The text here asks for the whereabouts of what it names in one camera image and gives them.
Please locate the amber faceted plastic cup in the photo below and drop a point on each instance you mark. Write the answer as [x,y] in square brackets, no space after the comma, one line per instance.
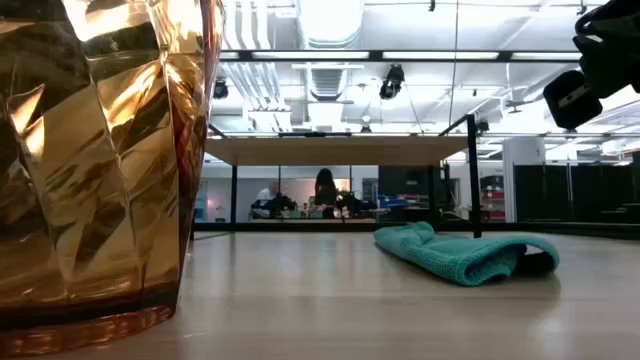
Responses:
[100,175]

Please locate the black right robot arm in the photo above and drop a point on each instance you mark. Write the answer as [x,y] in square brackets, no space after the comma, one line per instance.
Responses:
[600,55]

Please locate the person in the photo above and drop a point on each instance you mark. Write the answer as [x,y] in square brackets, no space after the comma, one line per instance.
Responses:
[265,195]
[326,192]

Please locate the teal microfiber cloth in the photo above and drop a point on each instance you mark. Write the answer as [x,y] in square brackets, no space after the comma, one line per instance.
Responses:
[450,255]

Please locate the red storage rack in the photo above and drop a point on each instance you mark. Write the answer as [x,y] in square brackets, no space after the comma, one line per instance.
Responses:
[493,200]

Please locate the black room partition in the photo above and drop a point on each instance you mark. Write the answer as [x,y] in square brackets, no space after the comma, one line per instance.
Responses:
[575,192]

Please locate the black overhead camera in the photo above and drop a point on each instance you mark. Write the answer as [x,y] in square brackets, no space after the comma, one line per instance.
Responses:
[391,82]
[220,90]

